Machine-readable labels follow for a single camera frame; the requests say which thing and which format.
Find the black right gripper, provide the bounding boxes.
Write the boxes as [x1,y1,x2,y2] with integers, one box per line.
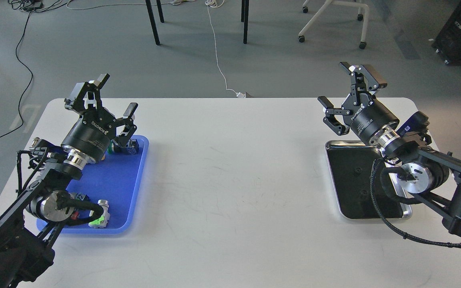
[318,62,399,144]

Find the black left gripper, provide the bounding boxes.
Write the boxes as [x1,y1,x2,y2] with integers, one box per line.
[61,74,138,164]

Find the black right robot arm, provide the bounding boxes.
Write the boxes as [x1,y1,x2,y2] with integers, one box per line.
[318,62,461,249]

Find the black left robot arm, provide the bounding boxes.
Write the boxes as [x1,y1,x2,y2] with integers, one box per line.
[0,74,138,288]

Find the silver green indicator part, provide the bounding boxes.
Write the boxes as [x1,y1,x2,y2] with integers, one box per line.
[88,199,111,229]

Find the white wheeled chair base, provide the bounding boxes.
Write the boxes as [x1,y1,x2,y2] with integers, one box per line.
[297,0,371,50]

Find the silver metal tray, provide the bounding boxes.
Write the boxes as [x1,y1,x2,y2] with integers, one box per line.
[325,140,412,220]

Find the blue plastic tray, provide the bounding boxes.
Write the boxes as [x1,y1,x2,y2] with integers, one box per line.
[36,135,150,235]

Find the black blue contact block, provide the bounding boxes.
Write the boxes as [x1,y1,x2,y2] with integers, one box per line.
[69,192,90,201]

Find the black table legs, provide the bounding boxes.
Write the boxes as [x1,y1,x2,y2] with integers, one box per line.
[145,0,250,46]

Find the black floor cable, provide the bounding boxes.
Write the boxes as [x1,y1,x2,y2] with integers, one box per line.
[0,0,67,216]

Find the white floor cable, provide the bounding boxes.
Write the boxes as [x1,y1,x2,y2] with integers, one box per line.
[66,0,247,98]

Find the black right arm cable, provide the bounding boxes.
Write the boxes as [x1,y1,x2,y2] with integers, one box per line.
[370,158,461,249]

